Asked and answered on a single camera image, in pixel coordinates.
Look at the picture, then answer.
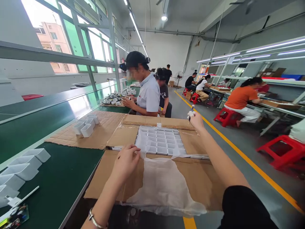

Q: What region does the person's right hand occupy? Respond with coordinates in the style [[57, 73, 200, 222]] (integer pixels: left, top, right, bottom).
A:
[[187, 110, 206, 131]]

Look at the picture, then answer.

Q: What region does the person's left hand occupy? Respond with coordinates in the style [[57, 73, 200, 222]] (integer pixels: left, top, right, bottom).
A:
[[114, 144, 142, 178]]

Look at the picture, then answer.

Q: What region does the white foam wrap sheet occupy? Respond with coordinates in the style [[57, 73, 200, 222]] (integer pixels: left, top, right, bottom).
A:
[[121, 130, 211, 218]]

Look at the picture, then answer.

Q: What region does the tray of white plastic housings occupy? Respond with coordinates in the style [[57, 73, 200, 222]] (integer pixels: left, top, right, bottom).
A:
[[135, 126, 191, 157]]

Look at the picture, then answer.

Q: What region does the black standing fan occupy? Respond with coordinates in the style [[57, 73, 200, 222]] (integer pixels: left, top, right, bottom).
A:
[[174, 71, 184, 89]]

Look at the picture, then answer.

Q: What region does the large open cardboard carton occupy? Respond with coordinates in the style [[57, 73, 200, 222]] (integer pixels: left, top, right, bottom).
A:
[[84, 114, 226, 212]]

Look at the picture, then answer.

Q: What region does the pile of white parts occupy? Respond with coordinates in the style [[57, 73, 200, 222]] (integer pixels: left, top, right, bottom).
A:
[[99, 87, 138, 107]]

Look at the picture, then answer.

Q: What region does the assembly workbench with lamps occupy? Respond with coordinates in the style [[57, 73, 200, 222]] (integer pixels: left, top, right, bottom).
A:
[[196, 36, 305, 137]]

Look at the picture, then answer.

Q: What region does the shallow cardboard tray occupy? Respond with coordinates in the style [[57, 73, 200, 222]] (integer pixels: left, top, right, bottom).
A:
[[260, 99, 302, 110]]

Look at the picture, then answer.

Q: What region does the flat cardboard sheet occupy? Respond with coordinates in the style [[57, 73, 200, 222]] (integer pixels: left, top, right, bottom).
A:
[[44, 110, 127, 150]]

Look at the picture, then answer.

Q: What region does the cluster of white housings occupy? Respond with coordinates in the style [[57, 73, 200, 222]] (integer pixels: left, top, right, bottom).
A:
[[72, 114, 100, 138]]

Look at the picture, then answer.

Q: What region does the green conveyor line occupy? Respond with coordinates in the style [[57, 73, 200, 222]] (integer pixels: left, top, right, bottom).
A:
[[0, 78, 134, 229]]

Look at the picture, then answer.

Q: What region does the large window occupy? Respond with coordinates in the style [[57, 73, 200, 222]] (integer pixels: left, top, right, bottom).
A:
[[21, 0, 124, 74]]

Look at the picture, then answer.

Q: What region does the row of white housings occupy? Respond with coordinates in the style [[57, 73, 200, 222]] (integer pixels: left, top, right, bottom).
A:
[[0, 148, 51, 208]]

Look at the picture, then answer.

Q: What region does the thin white strip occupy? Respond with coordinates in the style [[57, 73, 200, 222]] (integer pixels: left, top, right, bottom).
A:
[[17, 185, 40, 203]]

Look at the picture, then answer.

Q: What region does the white plug part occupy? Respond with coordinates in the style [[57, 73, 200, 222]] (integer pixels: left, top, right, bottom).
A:
[[4, 195, 21, 207]]

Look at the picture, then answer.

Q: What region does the green circuit board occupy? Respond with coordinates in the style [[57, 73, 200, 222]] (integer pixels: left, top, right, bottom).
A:
[[0, 205, 30, 229]]

